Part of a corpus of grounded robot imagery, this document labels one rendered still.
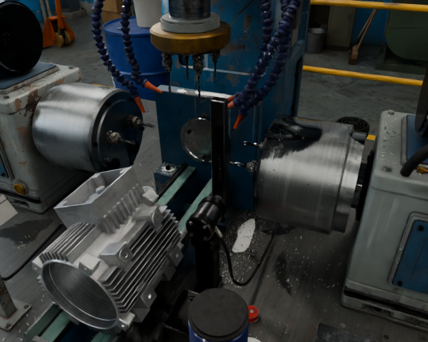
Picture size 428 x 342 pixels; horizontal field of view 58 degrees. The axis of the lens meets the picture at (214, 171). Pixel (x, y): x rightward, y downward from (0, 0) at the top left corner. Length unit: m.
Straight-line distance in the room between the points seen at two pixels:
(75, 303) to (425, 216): 0.65
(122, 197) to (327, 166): 0.40
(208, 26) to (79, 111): 0.39
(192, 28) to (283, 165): 0.34
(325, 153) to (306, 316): 0.37
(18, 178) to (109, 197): 0.59
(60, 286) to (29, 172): 0.49
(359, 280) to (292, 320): 0.17
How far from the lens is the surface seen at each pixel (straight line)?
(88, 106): 1.02
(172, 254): 0.73
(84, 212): 0.69
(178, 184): 1.07
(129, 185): 0.72
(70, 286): 0.79
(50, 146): 1.08
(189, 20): 0.86
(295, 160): 0.79
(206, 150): 1.08
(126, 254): 0.64
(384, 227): 0.80
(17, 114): 1.12
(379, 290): 0.91
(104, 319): 0.76
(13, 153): 1.19
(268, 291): 0.96
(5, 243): 1.21
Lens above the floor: 1.54
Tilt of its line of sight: 34 degrees down
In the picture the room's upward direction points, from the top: 1 degrees counter-clockwise
